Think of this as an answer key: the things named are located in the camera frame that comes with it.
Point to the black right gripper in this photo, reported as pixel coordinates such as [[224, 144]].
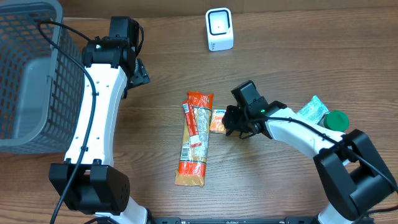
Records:
[[232, 118]]

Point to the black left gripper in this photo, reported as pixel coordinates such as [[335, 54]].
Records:
[[140, 75]]

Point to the small orange box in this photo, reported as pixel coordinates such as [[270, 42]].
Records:
[[216, 125]]

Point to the long orange noodle package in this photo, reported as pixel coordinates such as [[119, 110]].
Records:
[[196, 133]]

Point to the teal snack packet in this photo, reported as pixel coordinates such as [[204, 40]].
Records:
[[314, 110]]

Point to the green lid white jar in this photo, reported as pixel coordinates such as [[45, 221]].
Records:
[[335, 121]]

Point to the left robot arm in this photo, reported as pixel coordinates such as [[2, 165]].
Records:
[[86, 180]]

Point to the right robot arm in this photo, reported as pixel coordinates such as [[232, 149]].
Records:
[[353, 174]]

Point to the white barcode scanner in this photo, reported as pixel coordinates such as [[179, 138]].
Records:
[[219, 29]]

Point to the grey plastic mesh basket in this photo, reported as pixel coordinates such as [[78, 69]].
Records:
[[41, 89]]

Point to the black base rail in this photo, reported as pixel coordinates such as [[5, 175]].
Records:
[[286, 220]]

